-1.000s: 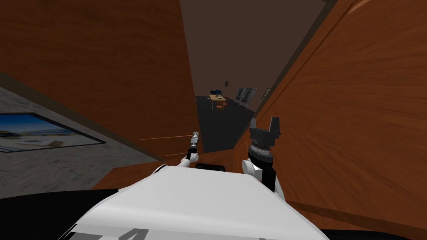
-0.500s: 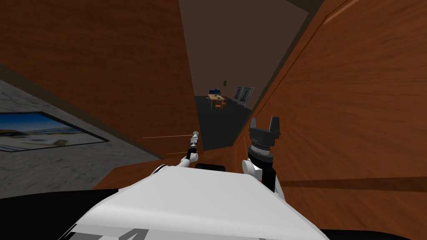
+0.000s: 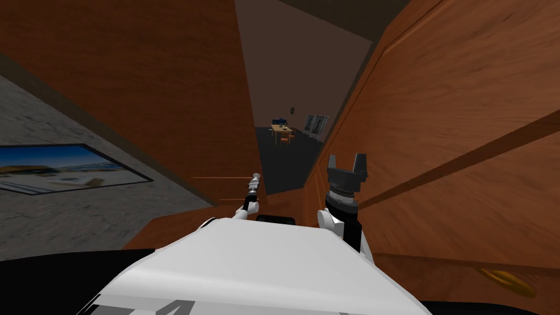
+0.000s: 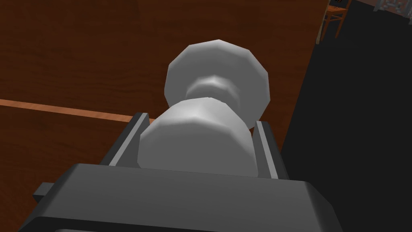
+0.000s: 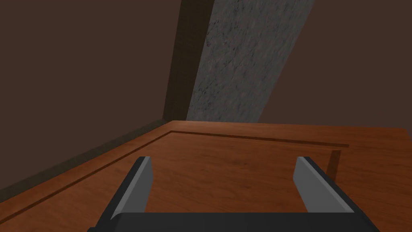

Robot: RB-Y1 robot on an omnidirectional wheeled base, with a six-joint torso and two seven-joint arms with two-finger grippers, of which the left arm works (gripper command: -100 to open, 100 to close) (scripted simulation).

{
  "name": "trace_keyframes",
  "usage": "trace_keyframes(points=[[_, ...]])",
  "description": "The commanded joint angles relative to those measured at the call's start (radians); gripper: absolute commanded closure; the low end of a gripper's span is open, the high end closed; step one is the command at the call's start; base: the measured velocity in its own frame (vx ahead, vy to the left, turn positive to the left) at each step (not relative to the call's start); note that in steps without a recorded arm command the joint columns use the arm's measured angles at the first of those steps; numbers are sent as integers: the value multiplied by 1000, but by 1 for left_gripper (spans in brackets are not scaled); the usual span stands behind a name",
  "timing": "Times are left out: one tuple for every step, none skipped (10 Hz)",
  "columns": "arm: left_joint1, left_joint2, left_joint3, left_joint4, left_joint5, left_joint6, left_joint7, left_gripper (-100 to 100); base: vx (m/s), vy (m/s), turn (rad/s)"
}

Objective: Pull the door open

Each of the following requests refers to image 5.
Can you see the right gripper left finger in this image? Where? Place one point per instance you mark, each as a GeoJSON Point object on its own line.
{"type": "Point", "coordinates": [141, 183]}

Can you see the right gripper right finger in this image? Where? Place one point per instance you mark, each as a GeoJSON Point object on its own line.
{"type": "Point", "coordinates": [313, 190]}

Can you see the brown wooden panelled door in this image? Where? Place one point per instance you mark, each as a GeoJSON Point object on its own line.
{"type": "Point", "coordinates": [225, 167]}

